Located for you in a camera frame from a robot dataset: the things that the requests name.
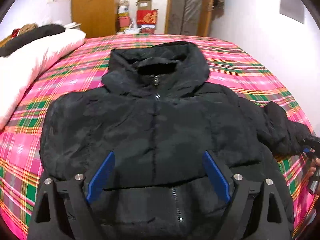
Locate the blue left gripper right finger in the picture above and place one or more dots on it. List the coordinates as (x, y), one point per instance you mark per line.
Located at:
(215, 172)

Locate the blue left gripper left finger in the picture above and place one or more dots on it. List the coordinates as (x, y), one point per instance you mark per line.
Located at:
(97, 176)

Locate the red gift box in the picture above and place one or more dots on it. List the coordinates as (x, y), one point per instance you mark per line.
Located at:
(147, 17)

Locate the pink storage box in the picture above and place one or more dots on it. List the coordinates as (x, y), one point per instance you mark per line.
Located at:
(124, 21)

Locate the wooden door frame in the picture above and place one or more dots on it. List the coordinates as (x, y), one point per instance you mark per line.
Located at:
(189, 17)

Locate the person's right hand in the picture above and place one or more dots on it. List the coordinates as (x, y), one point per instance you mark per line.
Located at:
(315, 163)

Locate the white shopping bag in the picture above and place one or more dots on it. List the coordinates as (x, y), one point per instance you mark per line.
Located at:
(132, 29)

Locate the grey wall panel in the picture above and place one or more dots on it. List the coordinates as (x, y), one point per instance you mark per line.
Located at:
(293, 9)

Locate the white folded quilt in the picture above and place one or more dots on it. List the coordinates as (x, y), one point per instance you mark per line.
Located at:
(20, 69)

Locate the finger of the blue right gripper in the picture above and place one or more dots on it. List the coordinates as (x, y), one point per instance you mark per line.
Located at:
(308, 150)

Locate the pink plaid bed sheet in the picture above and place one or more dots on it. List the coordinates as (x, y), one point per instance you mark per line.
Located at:
(82, 69)

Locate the wooden wardrobe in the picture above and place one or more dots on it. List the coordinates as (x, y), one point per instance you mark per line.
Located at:
(97, 17)

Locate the black puffer jacket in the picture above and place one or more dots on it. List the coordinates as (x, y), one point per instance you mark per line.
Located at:
(158, 113)

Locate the brown cardboard box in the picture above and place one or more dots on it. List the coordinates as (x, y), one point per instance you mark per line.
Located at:
(144, 4)

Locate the brown teddy bear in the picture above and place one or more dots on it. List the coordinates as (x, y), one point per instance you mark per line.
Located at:
(26, 28)

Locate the black pillow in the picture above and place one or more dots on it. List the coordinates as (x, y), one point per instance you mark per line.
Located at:
(30, 36)

